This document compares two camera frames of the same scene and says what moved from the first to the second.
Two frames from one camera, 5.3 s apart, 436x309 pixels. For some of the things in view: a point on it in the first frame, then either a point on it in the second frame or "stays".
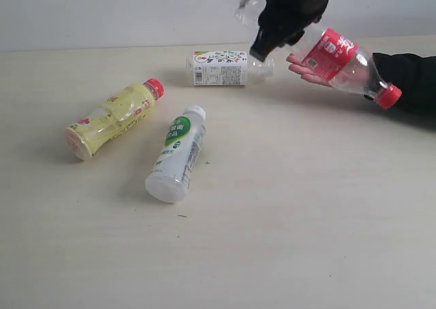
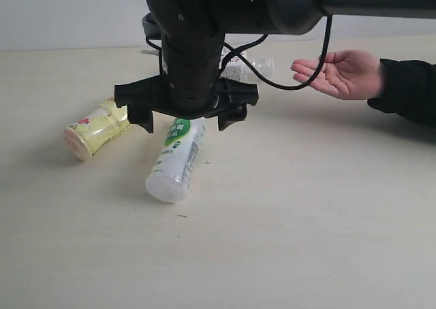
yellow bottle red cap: (121, 112) stays
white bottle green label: (168, 179) stays
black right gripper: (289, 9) → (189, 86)
